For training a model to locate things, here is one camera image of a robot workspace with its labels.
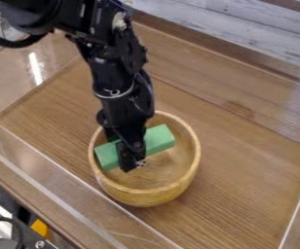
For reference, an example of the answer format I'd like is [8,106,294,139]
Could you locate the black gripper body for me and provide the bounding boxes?
[92,77,156,147]

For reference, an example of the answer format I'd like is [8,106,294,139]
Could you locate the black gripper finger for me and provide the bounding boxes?
[97,110,121,142]
[117,142,147,172]

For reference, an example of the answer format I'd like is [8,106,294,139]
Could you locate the green rectangular block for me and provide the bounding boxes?
[94,124,176,171]

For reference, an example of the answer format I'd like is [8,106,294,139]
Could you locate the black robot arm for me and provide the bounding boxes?
[0,0,155,172]

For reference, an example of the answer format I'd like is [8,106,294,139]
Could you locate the brown wooden bowl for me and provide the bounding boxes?
[89,111,203,207]

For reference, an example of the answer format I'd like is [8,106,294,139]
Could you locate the clear acrylic tray wall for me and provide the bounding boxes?
[0,125,183,249]

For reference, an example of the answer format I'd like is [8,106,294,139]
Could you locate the black cable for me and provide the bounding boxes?
[0,216,28,249]

